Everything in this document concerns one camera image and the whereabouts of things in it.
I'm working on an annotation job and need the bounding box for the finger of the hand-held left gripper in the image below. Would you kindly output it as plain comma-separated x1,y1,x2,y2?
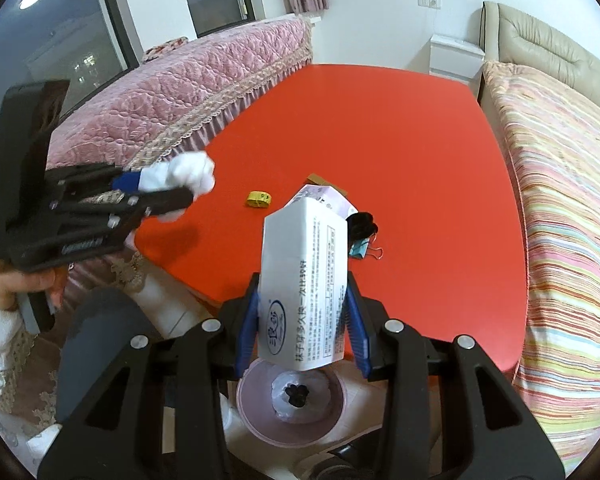
55,186,194,234
46,162,145,197

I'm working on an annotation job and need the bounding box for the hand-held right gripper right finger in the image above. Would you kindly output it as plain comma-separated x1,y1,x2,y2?
342,270,566,480

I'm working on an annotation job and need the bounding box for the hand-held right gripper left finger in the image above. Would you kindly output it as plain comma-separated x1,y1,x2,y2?
37,272,261,480

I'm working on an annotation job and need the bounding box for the white tissue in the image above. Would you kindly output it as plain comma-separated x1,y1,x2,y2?
139,152,216,224

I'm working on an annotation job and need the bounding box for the white printed paper box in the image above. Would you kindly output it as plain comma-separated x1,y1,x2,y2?
257,196,351,373

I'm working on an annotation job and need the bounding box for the pink round waste bin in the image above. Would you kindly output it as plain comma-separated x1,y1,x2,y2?
236,357,348,448

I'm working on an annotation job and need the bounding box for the person's left hand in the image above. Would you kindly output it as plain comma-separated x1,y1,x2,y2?
0,261,57,312

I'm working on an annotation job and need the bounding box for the blue binder clip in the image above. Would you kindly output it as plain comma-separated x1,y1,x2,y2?
349,239,385,262

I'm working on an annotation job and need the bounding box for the pink quilted seat cover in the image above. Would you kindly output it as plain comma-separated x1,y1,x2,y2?
0,15,315,311

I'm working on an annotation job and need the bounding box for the purple printed packet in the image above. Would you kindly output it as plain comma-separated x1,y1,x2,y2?
285,184,359,222

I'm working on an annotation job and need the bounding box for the large dark window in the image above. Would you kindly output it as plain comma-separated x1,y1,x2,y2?
0,0,142,221

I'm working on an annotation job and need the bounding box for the brown cardboard piece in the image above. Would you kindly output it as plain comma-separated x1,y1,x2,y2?
307,174,348,197

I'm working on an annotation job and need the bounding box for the striped bed sheet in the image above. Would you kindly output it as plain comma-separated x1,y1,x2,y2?
480,60,600,476

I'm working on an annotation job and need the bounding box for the white nightstand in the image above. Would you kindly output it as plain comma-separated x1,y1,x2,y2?
427,33,486,84

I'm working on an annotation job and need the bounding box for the beige padded headboard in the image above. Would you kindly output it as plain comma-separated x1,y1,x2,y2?
480,1,600,126

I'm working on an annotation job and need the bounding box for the black hair tie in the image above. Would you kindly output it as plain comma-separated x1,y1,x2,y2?
346,212,379,252

